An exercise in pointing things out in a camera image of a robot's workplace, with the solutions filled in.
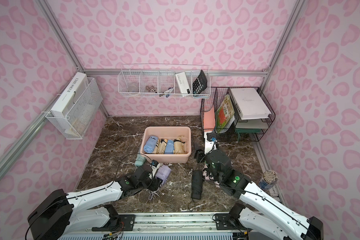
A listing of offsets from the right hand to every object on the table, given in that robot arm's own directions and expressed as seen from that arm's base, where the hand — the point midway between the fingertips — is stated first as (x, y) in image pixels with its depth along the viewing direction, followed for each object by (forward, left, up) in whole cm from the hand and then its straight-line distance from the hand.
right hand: (198, 142), depth 70 cm
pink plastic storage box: (+20, +18, -20) cm, 34 cm away
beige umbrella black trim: (+13, +12, -24) cm, 30 cm away
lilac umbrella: (-5, +20, -25) cm, 32 cm away
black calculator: (+39, -2, +4) cm, 39 cm away
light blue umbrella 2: (+12, +18, -25) cm, 33 cm away
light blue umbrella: (+9, +28, -16) cm, 34 cm away
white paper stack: (+34, -33, -7) cm, 48 cm away
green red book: (+35, -20, -15) cm, 43 cm away
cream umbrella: (+12, +22, -22) cm, 34 cm away
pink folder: (+40, -11, -28) cm, 50 cm away
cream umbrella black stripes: (+8, +25, -21) cm, 34 cm away
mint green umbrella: (+3, +35, -25) cm, 43 cm away
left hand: (-8, +21, -25) cm, 34 cm away
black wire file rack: (+27, -25, -9) cm, 37 cm away
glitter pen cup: (-13, -32, -10) cm, 36 cm away
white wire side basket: (+10, +64, +1) cm, 64 cm away
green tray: (+22, -28, -19) cm, 40 cm away
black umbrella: (-12, +1, -27) cm, 30 cm away
